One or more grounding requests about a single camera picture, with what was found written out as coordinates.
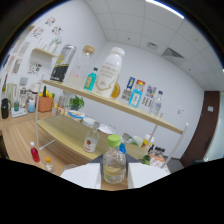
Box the clear bottle orange cap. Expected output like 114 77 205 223
44 156 55 173

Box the clear bottle green cap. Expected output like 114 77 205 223
102 134 128 185

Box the small red liquid bottle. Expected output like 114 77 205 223
29 141 41 163

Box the yellow jar white lid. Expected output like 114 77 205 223
141 133 155 149

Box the clear bottle red label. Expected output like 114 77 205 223
82 121 101 154

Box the green mug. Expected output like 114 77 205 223
131 134 144 148

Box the blue liquid bottle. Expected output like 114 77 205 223
118 138 128 155

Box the two-tier white wood shelf rack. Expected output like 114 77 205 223
34 74 189 168

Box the white bowl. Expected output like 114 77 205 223
82 117 96 128
98 123 116 135

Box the brown door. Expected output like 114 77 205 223
179 90 221 168

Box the water bottle blue cap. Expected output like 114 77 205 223
148 90 164 117

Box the green potted plant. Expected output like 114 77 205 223
68 95 85 112

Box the light blue bottle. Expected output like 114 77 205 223
128 82 144 108

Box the blue white jar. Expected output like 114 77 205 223
27 98 36 114

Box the white tray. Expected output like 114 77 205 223
10 107 29 118

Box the small teal bottle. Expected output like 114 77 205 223
83 67 99 92

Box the black kettle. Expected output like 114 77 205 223
0 97 13 120

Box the white appliance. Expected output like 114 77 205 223
18 77 29 108

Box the large white bottle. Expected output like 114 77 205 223
94 46 126 99

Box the glass pitcher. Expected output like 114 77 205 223
5 83 18 106

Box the glass jar cork lid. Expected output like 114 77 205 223
64 44 96 88

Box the tall black can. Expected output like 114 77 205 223
49 43 78 83

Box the wine bottle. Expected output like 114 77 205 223
1 73 8 94

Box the ceiling air vent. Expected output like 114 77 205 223
162 47 184 60

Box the small square ceiling vent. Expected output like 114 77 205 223
146 41 159 50

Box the white figurine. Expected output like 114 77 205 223
48 36 63 54

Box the ceiling light panel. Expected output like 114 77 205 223
144 0 185 20

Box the multicolour wall poster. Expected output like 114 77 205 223
145 84 157 99

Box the red wall poster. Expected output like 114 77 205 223
134 79 146 92

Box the blue wall poster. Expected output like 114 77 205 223
125 76 136 93

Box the wooden wall shelf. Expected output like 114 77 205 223
31 47 58 58

